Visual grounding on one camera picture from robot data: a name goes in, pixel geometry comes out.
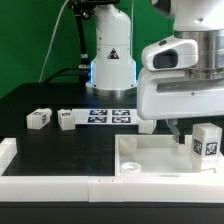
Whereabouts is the white marker base plate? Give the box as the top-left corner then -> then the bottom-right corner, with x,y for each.
72,109 -> 139,125

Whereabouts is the white square tabletop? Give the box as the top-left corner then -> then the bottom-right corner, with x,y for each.
115,135 -> 217,176

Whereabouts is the white U-shaped obstacle fence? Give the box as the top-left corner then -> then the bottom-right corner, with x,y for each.
0,138 -> 224,203

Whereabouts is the white cable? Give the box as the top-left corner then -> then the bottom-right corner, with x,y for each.
38,0 -> 69,84

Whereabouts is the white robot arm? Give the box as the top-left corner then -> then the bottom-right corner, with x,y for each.
86,0 -> 224,134

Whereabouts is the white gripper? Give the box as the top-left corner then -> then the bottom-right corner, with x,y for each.
137,38 -> 224,144

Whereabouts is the black cable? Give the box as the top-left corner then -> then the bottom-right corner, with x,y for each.
44,66 -> 91,84

